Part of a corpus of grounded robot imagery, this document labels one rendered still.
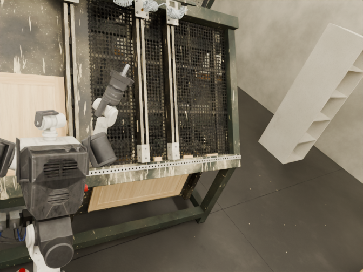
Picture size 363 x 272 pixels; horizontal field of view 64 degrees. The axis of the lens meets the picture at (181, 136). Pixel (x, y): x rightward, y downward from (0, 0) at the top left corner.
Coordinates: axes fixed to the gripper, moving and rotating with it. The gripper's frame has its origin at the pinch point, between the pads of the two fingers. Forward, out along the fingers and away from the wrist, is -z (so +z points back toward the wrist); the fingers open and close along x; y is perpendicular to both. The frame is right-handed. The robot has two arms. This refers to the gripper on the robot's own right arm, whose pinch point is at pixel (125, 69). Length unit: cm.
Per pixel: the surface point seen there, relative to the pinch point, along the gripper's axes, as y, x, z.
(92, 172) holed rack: 16, -9, 70
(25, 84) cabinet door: 20, 47, 39
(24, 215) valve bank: -12, 13, 94
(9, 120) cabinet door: 9, 44, 57
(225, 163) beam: 74, -103, 44
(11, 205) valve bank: -8, 22, 96
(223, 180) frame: 85, -116, 63
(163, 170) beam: 42, -53, 60
